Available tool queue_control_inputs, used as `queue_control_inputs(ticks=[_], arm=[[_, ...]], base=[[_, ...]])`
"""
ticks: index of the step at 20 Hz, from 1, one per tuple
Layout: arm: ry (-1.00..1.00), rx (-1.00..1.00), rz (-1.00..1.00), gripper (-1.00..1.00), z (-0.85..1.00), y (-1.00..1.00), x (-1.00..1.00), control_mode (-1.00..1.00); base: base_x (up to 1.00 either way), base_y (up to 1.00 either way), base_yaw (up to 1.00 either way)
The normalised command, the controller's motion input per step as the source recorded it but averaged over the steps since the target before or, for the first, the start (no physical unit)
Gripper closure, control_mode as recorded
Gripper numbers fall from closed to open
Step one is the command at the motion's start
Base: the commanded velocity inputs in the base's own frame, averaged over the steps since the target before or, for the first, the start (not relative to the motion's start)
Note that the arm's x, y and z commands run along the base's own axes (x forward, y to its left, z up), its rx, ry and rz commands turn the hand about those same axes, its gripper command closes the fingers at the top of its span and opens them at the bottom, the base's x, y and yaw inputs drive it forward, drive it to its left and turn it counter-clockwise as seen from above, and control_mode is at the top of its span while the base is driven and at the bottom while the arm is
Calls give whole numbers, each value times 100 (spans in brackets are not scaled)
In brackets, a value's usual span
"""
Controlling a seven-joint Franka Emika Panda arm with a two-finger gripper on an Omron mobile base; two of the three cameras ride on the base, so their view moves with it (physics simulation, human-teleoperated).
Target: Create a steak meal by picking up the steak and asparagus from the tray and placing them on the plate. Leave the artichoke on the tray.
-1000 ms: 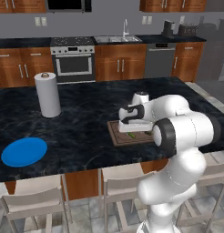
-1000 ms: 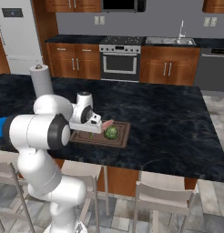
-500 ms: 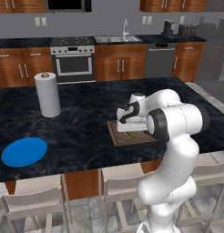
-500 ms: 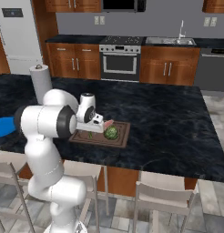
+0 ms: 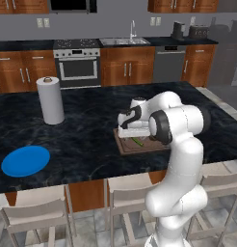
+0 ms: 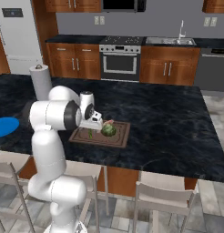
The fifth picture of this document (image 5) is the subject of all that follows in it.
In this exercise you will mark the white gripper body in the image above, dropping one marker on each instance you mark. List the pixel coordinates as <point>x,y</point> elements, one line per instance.
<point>134,132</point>

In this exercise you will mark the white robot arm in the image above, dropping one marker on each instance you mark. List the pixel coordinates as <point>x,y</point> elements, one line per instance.
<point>183,180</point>

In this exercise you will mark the green asparagus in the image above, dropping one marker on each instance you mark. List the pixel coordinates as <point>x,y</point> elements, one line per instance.
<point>137,141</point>

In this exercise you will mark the brown wooden tray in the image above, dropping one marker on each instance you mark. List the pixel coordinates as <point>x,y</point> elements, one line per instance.
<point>141,146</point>

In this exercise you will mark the blue plate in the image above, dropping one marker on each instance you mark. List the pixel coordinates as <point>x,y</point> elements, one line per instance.
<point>25,160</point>

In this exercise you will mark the wooden base cupboards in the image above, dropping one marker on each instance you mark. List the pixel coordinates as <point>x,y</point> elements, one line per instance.
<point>198,64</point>
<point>127,66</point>
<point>24,70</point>

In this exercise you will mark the beige stool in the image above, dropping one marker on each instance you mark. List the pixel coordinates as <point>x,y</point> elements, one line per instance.
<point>220,193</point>
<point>37,214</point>
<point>130,199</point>

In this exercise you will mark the grey dishwasher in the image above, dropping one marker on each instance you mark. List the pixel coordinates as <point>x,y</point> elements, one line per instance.
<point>169,63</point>

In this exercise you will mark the white paper towel roll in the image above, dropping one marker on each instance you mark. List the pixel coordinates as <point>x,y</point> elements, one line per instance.
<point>51,103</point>

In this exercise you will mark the steel oven with hob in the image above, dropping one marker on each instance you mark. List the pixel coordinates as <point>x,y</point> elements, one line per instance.
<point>77,62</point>

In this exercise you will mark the steel sink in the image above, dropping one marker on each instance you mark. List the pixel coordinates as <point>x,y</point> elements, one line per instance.
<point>123,41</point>

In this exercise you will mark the steel tap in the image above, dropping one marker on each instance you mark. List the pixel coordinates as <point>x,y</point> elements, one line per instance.
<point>132,29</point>

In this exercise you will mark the grey toaster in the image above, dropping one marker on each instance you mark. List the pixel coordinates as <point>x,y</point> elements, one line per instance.
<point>198,31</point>

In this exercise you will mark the grey fridge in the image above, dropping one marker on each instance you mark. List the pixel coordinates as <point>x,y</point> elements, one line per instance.
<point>228,54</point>

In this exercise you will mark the black microwave oven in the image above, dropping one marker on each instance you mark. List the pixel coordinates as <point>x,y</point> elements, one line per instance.
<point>72,5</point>

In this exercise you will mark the white wall socket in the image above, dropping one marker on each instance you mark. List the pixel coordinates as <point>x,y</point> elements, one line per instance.
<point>46,22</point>
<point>152,21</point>
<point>158,21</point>
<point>39,22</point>
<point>192,20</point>

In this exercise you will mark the wooden wall cupboards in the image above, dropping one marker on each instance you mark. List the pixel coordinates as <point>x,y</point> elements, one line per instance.
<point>183,5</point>
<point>21,6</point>

